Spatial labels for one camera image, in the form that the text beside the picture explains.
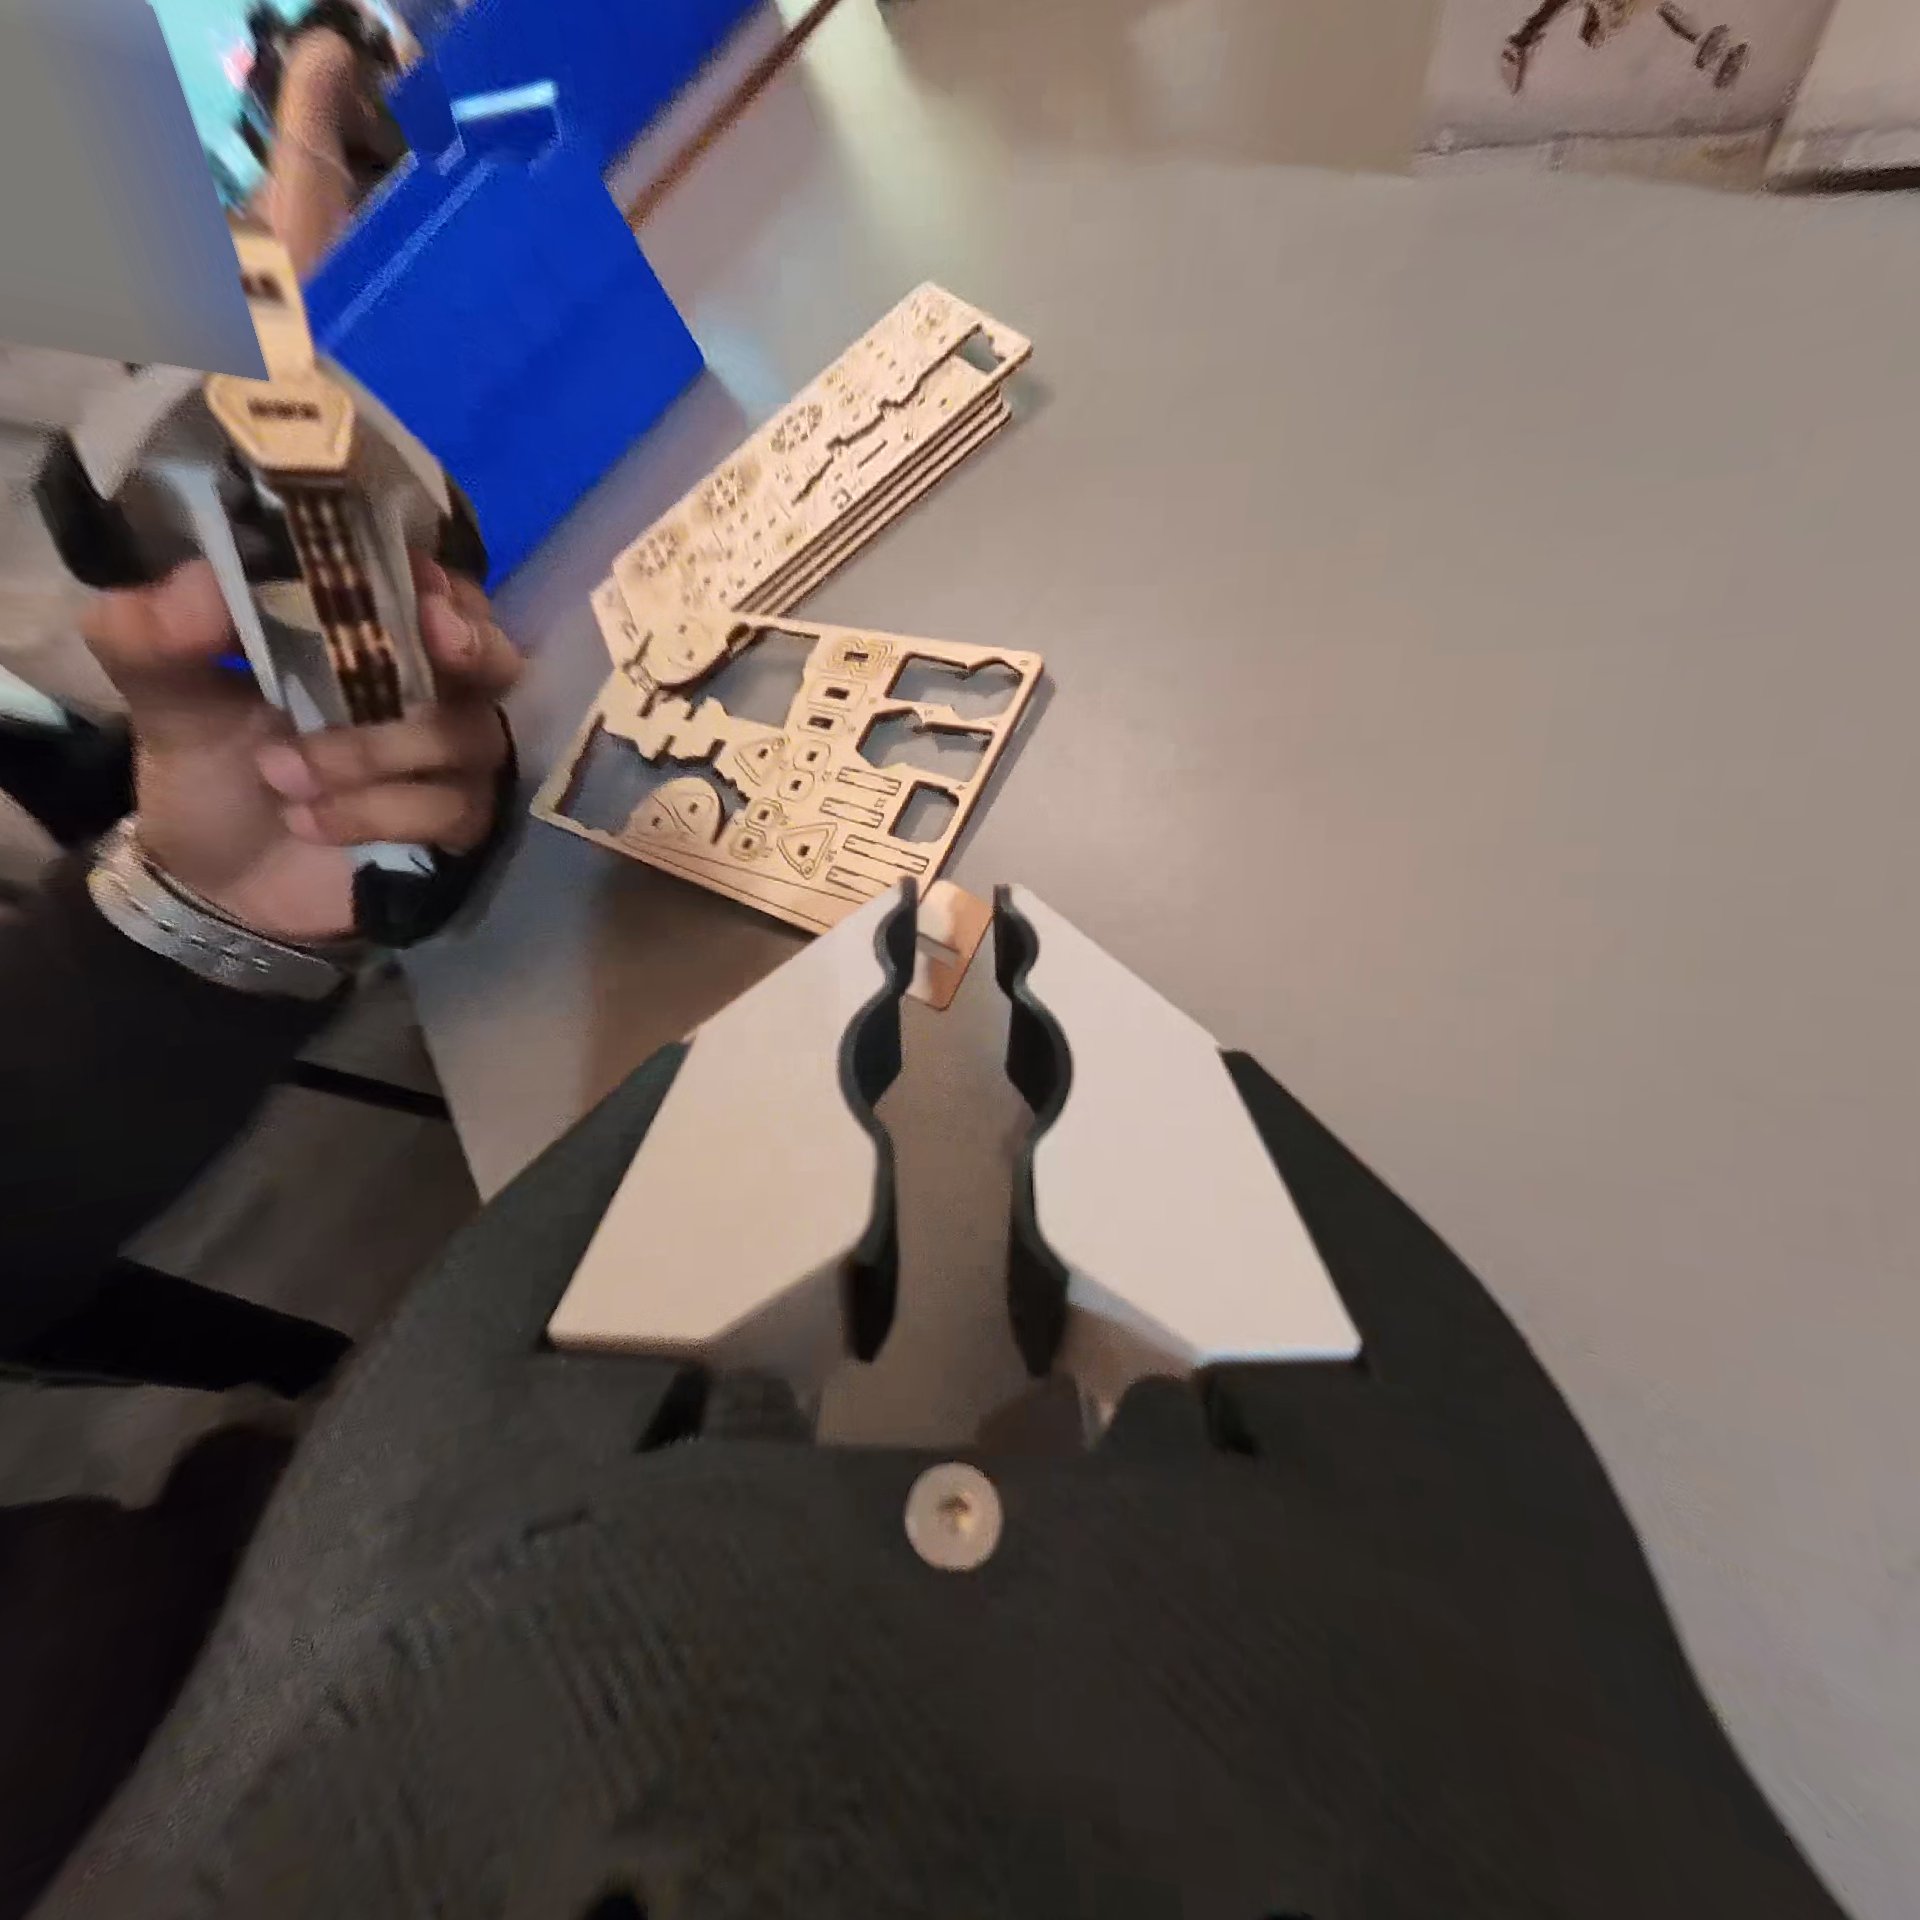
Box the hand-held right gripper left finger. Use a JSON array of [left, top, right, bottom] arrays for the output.
[[547, 882, 922, 1445]]

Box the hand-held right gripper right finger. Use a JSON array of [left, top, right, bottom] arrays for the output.
[[998, 885, 1364, 1445]]

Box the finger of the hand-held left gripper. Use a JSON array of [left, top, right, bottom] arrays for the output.
[[353, 417, 456, 712], [143, 458, 324, 737]]

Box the wooden model assembly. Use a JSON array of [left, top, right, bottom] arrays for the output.
[[202, 224, 442, 734]]

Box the small slotted wooden piece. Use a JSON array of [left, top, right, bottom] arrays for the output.
[[915, 885, 1000, 1011]]

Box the person's left forearm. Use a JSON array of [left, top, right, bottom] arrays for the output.
[[0, 721, 377, 1360]]

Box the grey desk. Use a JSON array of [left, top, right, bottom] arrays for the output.
[[402, 0, 1920, 1920]]

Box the person's left hand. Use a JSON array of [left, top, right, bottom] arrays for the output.
[[83, 558, 529, 945]]

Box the blue plastic bin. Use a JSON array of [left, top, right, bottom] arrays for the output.
[[383, 0, 818, 161], [300, 83, 706, 595]]

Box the silver wristwatch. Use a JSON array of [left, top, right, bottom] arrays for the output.
[[87, 817, 361, 1003]]

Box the wooden parts sheet with cutouts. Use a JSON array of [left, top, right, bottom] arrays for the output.
[[534, 613, 1046, 934]]

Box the stack of wooden parts sheets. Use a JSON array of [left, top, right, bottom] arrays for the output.
[[593, 282, 1034, 676]]

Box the white instruction booklet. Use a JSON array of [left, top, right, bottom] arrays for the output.
[[1418, 0, 1920, 195]]

